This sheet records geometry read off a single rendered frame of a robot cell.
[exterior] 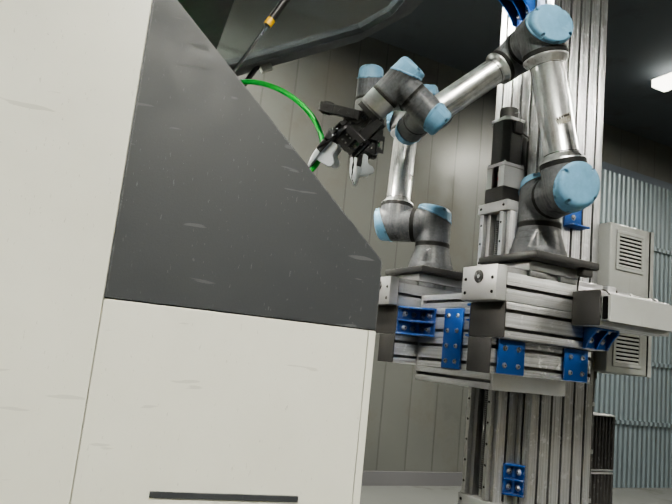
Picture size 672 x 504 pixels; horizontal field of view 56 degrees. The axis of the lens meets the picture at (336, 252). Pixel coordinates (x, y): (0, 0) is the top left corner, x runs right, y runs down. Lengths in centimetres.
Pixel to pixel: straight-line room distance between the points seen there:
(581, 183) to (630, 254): 60
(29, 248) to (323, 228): 59
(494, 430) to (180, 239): 109
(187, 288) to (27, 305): 30
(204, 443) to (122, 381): 20
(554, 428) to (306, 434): 88
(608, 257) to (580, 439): 56
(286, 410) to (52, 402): 45
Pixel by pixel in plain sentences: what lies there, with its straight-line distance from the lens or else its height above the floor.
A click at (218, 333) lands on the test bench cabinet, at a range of 134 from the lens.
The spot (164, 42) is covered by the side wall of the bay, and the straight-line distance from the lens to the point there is 146.
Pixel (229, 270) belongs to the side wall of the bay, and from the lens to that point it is 135.
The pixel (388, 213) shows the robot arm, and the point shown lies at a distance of 221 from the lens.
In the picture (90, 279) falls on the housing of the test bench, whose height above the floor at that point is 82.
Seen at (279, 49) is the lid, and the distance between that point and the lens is 220.
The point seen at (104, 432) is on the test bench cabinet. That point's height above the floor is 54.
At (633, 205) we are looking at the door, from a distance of 550.
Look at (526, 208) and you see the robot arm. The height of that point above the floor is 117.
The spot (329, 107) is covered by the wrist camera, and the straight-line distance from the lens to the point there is 165.
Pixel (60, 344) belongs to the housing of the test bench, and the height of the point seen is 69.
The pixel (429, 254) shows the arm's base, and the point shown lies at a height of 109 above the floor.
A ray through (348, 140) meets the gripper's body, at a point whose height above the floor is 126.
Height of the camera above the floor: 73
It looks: 9 degrees up
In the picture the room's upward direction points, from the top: 6 degrees clockwise
